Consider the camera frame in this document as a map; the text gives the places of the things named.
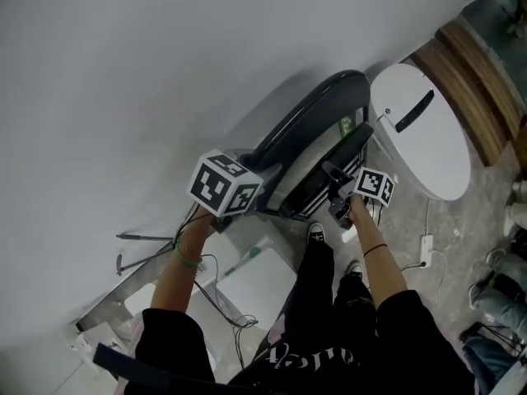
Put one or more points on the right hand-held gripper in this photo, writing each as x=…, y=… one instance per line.
x=372, y=185

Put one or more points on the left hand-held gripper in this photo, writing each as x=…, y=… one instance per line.
x=218, y=183

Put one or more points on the black folding chair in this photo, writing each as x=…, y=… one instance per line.
x=317, y=117

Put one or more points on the person's left forearm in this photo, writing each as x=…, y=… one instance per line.
x=181, y=274

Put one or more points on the person's right forearm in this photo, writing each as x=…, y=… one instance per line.
x=379, y=261

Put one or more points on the green packet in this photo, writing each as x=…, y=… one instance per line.
x=346, y=126

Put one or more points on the black white sneaker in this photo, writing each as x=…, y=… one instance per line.
x=355, y=269
x=316, y=233

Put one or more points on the black wrist band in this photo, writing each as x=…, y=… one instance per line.
x=374, y=248

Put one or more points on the white oval toilet black panel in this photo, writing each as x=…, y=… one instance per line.
x=428, y=138

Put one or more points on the person's black trousers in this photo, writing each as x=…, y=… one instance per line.
x=315, y=278

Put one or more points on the white toilet with tank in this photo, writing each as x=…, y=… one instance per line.
x=263, y=286

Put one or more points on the white power strip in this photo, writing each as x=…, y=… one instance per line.
x=426, y=251

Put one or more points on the black metal rod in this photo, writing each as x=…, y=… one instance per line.
x=144, y=236

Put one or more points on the brown wooden steps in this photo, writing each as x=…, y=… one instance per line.
x=473, y=76

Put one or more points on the person's black printed shirt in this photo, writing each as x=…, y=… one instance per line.
x=329, y=364

